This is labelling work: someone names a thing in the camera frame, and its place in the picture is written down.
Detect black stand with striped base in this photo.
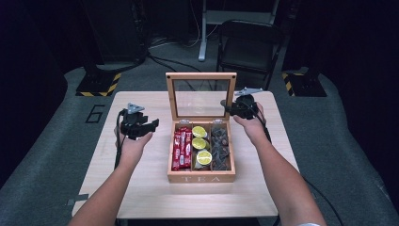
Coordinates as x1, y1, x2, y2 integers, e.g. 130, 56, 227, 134
280, 66, 327, 98
75, 0, 122, 98

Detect yellow lidded capsule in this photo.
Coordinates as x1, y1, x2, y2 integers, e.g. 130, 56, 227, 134
191, 137, 209, 151
191, 125, 208, 138

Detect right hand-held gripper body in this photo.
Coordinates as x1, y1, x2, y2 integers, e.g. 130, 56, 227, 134
230, 87, 265, 121

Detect wooden tea box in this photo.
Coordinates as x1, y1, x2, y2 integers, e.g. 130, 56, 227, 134
165, 72, 238, 185

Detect person's right hand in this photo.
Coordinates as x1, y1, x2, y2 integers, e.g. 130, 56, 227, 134
231, 101, 268, 147

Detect person's left hand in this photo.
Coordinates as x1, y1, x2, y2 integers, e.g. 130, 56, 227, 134
114, 126, 154, 166

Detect grey tape piece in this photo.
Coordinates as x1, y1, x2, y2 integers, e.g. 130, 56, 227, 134
66, 193, 90, 207

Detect black cabinet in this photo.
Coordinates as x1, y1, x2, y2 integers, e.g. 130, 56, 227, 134
82, 0, 149, 65

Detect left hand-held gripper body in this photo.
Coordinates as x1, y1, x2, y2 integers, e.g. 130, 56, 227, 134
120, 102, 149, 141

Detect red stick packet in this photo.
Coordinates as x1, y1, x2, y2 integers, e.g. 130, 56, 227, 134
179, 126, 188, 169
171, 129, 183, 172
184, 127, 193, 169

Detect green-yellow tea packets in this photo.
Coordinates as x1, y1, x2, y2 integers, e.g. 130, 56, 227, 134
195, 150, 214, 168

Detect black floor cable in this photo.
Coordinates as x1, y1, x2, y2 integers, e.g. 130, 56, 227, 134
146, 52, 215, 92

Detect pile of dark tea packets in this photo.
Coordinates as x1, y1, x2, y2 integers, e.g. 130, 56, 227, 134
210, 125, 231, 171

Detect white desk frame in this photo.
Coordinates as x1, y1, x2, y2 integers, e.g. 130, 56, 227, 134
198, 0, 280, 62

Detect black folding chair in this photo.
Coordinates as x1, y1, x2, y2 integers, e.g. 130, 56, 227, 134
214, 19, 285, 91

